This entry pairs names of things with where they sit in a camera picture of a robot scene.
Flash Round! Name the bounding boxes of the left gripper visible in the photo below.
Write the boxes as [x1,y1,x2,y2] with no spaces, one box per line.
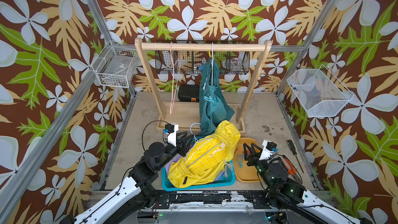
[155,130,192,171]

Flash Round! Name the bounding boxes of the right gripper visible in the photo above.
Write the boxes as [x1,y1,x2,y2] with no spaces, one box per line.
[243,144,273,190]

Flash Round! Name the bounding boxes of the yellow shorts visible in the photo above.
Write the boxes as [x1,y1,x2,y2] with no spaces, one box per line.
[167,120,240,188]

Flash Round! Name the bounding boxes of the purple shorts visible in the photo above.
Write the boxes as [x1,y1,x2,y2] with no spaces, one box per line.
[164,154,182,175]

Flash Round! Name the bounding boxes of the pink wire hanger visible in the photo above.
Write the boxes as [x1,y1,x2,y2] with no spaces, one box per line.
[170,43,183,115]

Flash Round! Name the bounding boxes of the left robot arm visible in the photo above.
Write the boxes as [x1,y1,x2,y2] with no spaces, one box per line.
[60,132,193,224]

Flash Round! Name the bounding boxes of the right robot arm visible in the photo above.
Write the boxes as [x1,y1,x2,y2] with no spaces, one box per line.
[243,141,371,224]

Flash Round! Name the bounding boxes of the green shorts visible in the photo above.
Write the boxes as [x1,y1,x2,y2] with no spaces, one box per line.
[199,59,235,136]

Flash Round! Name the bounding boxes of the blue clothespin on green shorts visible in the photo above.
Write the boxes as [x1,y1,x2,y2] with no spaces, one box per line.
[204,95,215,103]

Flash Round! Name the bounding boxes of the wooden clothes rack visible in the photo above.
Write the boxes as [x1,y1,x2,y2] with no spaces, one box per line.
[135,38,273,136]

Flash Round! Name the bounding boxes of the yellow plastic tray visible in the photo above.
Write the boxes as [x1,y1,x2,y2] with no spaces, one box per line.
[233,138,260,183]

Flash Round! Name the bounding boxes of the teal plastic basket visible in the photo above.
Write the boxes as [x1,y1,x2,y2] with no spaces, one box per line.
[161,159,236,191]

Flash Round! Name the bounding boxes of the black tool case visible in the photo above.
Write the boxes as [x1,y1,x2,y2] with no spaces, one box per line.
[178,84,200,102]

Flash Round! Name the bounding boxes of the black mesh basket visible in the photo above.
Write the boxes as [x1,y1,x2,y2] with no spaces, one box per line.
[154,50,250,75]

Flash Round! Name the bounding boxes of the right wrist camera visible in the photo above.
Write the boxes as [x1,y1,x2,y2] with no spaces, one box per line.
[260,140,277,161]

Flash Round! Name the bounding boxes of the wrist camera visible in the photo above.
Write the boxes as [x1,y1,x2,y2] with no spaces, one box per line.
[163,123,179,147]
[260,140,277,161]

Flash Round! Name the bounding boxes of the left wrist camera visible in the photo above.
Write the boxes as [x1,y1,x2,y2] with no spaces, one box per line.
[163,123,179,147]

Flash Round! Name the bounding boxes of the black handled screwdriver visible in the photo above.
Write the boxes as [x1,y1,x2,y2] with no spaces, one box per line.
[287,140,304,173]

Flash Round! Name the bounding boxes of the red handled pliers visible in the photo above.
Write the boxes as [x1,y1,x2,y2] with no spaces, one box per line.
[282,155,297,176]

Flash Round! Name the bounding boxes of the black mounting rail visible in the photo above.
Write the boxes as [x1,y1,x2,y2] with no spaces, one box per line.
[124,189,296,209]

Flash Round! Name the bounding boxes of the white wire hanger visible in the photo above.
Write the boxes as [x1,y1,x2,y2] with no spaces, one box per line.
[210,43,214,86]

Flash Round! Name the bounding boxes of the white wire basket right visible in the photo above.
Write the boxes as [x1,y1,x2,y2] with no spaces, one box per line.
[287,65,354,118]

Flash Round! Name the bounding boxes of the white wire basket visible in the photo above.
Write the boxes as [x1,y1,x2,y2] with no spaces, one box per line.
[92,42,140,88]
[287,65,354,118]

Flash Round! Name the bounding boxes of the white wire basket left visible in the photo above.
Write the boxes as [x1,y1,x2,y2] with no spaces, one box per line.
[92,42,140,88]

